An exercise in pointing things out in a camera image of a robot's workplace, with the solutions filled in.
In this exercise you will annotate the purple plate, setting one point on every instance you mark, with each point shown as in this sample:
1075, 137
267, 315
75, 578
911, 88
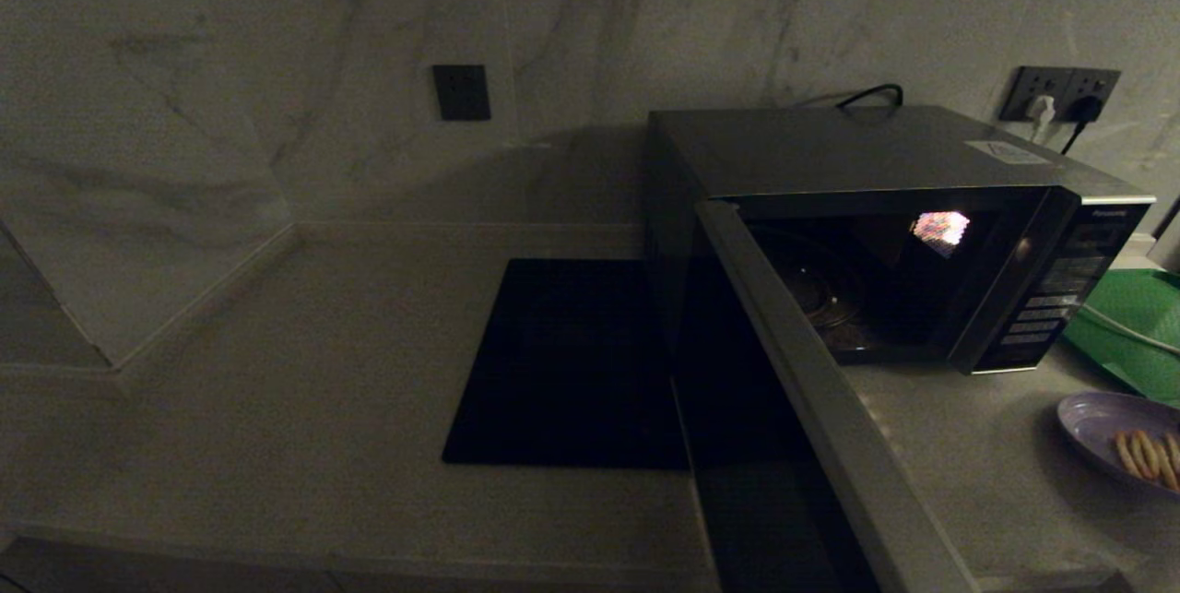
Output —
1092, 422

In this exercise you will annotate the dark glass microwave door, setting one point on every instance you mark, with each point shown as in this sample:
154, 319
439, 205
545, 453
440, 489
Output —
811, 445

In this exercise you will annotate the black induction cooktop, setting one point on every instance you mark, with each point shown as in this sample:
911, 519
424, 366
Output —
572, 362

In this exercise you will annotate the black single wall socket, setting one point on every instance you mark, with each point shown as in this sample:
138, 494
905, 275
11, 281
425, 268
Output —
461, 92

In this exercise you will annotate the green plastic tray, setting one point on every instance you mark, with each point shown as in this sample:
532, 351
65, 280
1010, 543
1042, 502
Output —
1138, 326

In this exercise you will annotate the black double wall socket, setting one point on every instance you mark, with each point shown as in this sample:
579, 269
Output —
1060, 81

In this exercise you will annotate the white plug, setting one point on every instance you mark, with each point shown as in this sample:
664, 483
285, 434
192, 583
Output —
1043, 113

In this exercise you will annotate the silver microwave oven body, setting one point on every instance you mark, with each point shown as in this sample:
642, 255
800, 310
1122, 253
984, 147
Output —
830, 150

